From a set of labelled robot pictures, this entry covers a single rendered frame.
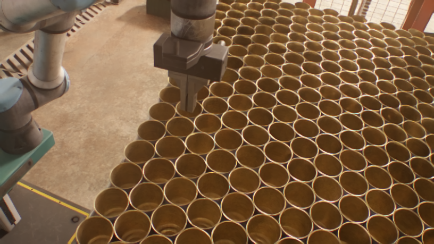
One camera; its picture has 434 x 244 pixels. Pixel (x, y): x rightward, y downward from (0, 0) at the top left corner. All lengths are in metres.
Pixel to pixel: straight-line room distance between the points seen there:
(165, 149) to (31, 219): 1.05
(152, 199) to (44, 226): 1.01
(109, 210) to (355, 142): 0.63
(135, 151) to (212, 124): 0.21
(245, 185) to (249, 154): 0.08
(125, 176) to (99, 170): 1.48
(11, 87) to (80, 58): 2.10
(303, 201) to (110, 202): 0.42
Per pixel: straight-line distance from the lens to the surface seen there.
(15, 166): 1.28
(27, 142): 1.29
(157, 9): 3.93
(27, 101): 1.23
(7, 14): 0.80
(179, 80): 0.68
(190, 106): 0.70
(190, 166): 0.80
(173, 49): 0.54
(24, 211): 1.80
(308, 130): 0.93
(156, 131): 0.86
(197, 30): 0.57
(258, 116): 0.92
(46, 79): 1.19
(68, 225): 1.70
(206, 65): 0.62
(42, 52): 1.09
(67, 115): 2.69
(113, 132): 2.49
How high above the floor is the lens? 1.74
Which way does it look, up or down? 42 degrees down
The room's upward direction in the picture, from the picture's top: 8 degrees clockwise
